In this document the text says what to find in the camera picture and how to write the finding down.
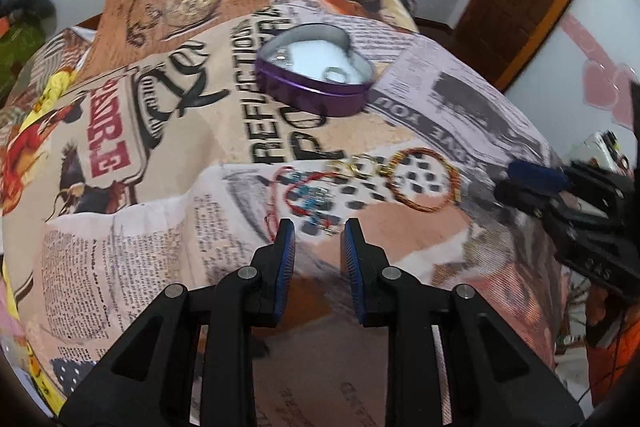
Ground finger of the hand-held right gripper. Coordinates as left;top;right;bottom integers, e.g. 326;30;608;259
494;179;561;222
506;161;573;190

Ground green cloth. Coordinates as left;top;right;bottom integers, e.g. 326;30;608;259
0;14;48;108

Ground yellow cloth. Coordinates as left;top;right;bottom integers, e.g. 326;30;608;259
0;69;81;418

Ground purple heart-shaped tin box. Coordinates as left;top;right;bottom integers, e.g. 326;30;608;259
254;23;376;118

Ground newspaper print tablecloth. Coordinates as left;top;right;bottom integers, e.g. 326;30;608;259
0;0;573;427

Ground white packet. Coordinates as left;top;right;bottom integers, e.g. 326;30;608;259
570;131;633;170

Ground gold chain bracelet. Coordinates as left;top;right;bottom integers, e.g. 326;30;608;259
327;154;396;178

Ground dark wooden furniture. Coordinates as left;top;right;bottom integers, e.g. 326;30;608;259
400;0;506;92

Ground red and gold bangle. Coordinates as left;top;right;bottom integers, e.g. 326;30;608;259
386;148;463;212

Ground pink heart wall sticker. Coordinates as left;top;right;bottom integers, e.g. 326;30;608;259
560;14;640;128

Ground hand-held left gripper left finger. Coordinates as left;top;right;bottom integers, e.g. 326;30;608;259
59;218;297;427

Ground red string bracelet blue beads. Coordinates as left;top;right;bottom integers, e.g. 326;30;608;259
260;169;346;243

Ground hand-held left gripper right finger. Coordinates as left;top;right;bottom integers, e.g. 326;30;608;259
341;218;586;427

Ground orange cloth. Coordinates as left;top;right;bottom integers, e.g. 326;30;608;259
582;282;640;400

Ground silver ring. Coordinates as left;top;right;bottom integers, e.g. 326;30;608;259
322;65;354;86

